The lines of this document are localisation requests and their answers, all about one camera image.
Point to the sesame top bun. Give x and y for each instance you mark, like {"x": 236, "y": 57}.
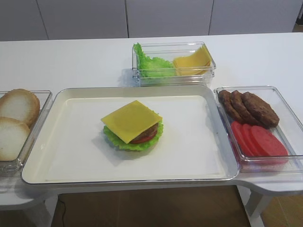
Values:
{"x": 13, "y": 134}

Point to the yellow cheese slice on burger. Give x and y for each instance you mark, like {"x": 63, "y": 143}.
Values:
{"x": 131, "y": 120}

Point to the green lettuce in container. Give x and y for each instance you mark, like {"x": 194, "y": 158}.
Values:
{"x": 152, "y": 67}

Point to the green lettuce leaf on burger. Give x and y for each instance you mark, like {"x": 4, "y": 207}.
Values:
{"x": 117, "y": 142}

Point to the clear lettuce and cheese container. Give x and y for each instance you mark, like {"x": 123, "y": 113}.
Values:
{"x": 170, "y": 51}

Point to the yellow cheese slices stack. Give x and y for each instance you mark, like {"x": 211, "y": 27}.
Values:
{"x": 196, "y": 64}

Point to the brown patty in burger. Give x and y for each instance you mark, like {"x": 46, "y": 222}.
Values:
{"x": 148, "y": 132}

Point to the red tomato slice in burger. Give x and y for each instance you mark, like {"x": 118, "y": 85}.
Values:
{"x": 143, "y": 139}

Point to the white serving tray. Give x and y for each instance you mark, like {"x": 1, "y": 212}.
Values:
{"x": 71, "y": 147}

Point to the brown patty back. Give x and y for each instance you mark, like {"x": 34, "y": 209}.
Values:
{"x": 225, "y": 99}

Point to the brown patty middle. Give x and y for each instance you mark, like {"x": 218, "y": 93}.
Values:
{"x": 239, "y": 106}

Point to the red tomato slice back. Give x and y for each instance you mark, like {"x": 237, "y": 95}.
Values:
{"x": 236, "y": 129}

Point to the red tomato slice middle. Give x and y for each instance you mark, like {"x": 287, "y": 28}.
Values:
{"x": 247, "y": 138}

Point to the brown patty front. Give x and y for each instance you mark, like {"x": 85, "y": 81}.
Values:
{"x": 260, "y": 110}

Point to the red tomato slice front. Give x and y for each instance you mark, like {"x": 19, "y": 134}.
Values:
{"x": 265, "y": 143}

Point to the clear patty and tomato container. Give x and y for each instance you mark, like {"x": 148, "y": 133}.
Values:
{"x": 289, "y": 132}

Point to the bun half rear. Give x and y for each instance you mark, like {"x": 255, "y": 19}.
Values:
{"x": 20, "y": 104}

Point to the clear bun container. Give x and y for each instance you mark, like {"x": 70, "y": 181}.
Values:
{"x": 10, "y": 168}

